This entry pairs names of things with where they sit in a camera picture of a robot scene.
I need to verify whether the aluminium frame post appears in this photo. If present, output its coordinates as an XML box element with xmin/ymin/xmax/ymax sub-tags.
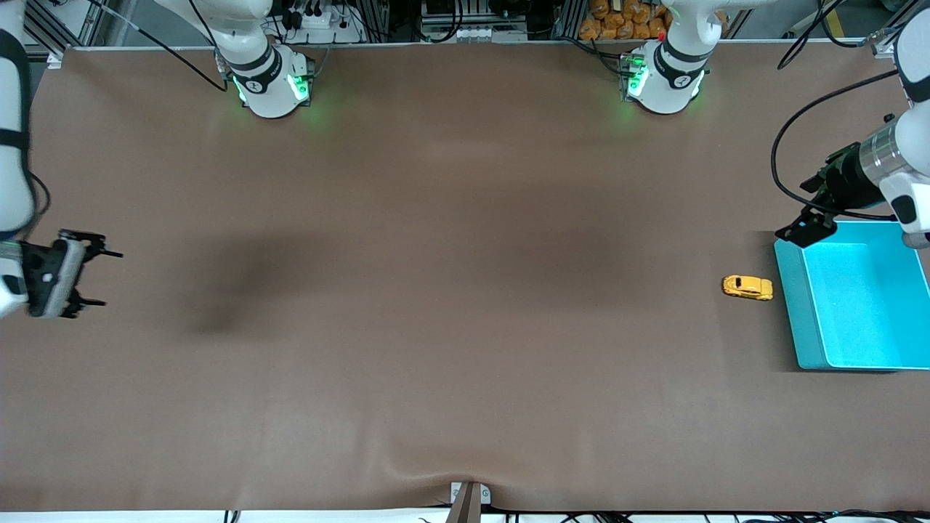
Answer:
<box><xmin>22</xmin><ymin>0</ymin><xmax>110</xmax><ymax>68</ymax></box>
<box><xmin>857</xmin><ymin>0</ymin><xmax>930</xmax><ymax>59</ymax></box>

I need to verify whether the teal plastic storage bin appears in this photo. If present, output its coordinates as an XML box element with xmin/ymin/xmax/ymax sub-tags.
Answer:
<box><xmin>773</xmin><ymin>220</ymin><xmax>930</xmax><ymax>372</ymax></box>

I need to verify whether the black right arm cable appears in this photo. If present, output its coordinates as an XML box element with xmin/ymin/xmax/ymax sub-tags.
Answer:
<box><xmin>29</xmin><ymin>0</ymin><xmax>230</xmax><ymax>222</ymax></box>

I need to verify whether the brown table mat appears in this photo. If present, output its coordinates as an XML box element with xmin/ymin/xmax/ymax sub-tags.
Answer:
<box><xmin>0</xmin><ymin>44</ymin><xmax>930</xmax><ymax>513</ymax></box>

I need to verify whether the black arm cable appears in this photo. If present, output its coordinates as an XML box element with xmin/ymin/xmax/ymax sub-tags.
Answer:
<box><xmin>29</xmin><ymin>0</ymin><xmax>230</xmax><ymax>222</ymax></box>
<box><xmin>770</xmin><ymin>69</ymin><xmax>902</xmax><ymax>220</ymax></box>

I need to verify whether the yellow beetle toy car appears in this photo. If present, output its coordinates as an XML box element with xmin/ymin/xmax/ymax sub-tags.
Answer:
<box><xmin>721</xmin><ymin>275</ymin><xmax>775</xmax><ymax>301</ymax></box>

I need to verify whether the orange snack packets pile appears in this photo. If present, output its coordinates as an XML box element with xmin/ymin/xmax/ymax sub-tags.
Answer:
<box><xmin>579</xmin><ymin>0</ymin><xmax>729</xmax><ymax>41</ymax></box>

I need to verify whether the metal table clamp bracket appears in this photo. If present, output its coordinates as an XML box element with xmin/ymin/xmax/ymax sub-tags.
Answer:
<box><xmin>450</xmin><ymin>481</ymin><xmax>492</xmax><ymax>523</ymax></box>

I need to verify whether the white power strip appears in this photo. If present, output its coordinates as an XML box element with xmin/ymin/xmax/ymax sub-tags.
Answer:
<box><xmin>280</xmin><ymin>0</ymin><xmax>362</xmax><ymax>44</ymax></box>

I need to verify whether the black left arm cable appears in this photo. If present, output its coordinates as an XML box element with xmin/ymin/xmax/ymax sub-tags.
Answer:
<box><xmin>770</xmin><ymin>69</ymin><xmax>902</xmax><ymax>220</ymax></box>

